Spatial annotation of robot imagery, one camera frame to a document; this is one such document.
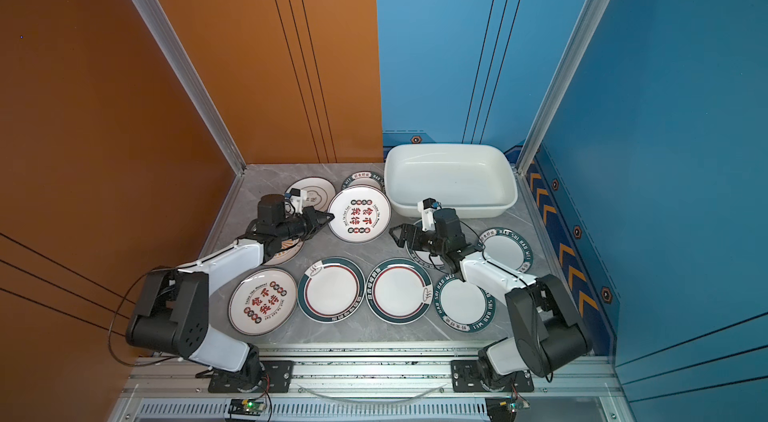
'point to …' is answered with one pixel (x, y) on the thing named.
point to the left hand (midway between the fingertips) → (335, 213)
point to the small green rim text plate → (364, 178)
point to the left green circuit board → (253, 406)
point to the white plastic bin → (475, 180)
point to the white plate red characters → (361, 213)
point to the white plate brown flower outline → (320, 194)
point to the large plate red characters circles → (262, 301)
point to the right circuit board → (504, 409)
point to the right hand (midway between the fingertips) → (398, 233)
